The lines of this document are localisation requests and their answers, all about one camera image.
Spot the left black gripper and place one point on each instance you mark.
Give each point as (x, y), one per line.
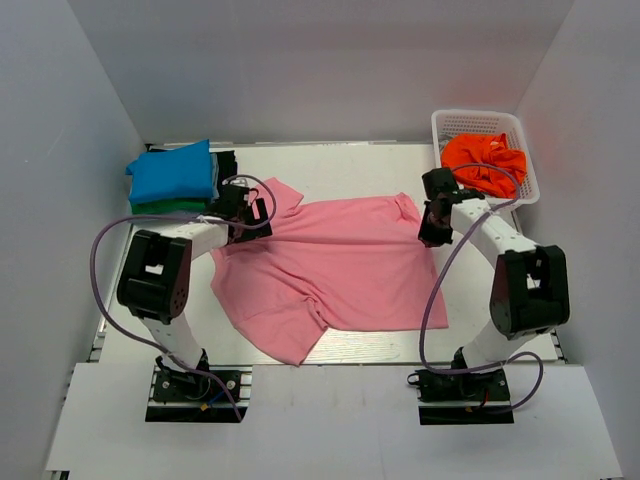
(255, 233)

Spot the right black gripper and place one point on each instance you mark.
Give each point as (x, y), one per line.
(431, 238)

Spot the pink t shirt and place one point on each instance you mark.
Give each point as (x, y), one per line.
(347, 264)

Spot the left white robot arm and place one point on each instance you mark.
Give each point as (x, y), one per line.
(155, 281)

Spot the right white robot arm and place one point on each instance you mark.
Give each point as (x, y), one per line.
(529, 294)

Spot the grey t shirt in basket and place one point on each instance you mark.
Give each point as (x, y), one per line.
(443, 141)

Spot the light blue folded t shirt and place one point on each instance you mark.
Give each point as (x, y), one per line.
(176, 181)

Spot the black folded t shirt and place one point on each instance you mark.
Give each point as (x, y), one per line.
(227, 166)

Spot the orange t shirt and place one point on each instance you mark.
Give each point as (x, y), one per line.
(485, 163)

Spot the white plastic basket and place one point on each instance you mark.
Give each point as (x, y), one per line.
(459, 121)

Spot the green folded t shirt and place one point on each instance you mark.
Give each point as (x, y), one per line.
(170, 206)

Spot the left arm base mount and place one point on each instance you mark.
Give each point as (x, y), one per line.
(183, 397)

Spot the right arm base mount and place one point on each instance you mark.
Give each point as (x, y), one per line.
(458, 400)

